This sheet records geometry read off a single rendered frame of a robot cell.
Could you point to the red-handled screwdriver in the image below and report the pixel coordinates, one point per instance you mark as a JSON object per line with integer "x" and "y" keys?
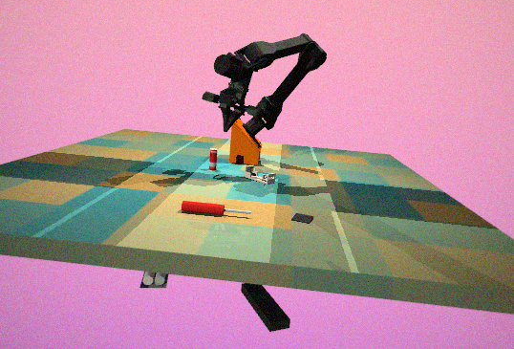
{"x": 208, "y": 208}

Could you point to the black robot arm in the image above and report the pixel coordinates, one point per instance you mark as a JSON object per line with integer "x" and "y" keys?
{"x": 260, "y": 55}

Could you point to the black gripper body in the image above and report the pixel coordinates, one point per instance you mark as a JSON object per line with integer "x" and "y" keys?
{"x": 251, "y": 110}

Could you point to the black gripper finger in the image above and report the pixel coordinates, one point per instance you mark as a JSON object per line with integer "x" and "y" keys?
{"x": 226, "y": 115}
{"x": 233, "y": 117}

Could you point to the red and white striped cylinder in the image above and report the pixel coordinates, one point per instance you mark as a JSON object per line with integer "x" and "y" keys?
{"x": 213, "y": 159}

